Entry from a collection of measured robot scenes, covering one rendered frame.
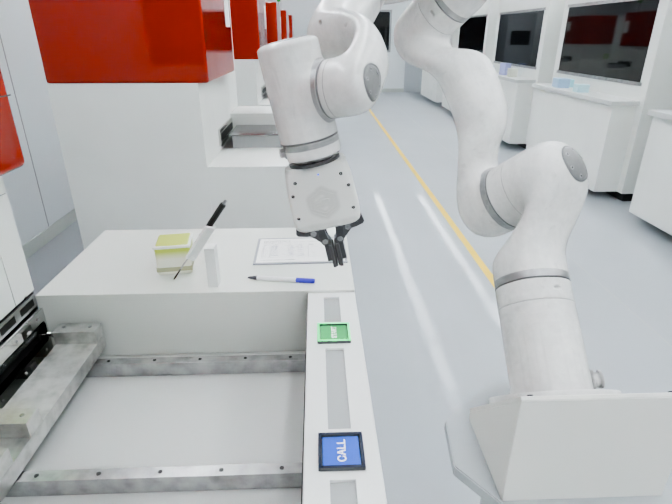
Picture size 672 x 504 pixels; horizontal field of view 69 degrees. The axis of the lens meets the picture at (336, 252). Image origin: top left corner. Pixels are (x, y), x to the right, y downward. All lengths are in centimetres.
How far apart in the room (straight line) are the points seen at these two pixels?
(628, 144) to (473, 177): 433
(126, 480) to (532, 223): 73
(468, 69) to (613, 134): 422
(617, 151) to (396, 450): 387
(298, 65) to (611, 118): 455
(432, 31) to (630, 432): 75
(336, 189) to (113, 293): 54
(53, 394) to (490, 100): 91
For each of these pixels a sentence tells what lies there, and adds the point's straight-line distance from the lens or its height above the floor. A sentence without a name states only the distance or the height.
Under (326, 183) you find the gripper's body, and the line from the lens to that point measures 71.
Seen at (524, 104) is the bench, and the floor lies 59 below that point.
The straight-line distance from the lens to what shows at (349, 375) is 76.
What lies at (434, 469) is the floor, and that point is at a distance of 196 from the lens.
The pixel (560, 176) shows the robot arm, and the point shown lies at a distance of 86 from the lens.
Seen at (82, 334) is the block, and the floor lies 90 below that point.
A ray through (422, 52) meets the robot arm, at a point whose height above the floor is 140.
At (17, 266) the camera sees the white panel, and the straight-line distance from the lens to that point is 107.
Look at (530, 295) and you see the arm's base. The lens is 83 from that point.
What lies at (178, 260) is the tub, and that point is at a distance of 107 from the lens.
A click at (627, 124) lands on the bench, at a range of 519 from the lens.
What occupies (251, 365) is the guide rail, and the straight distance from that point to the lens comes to 99.
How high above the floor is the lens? 143
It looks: 24 degrees down
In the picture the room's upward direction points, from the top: straight up
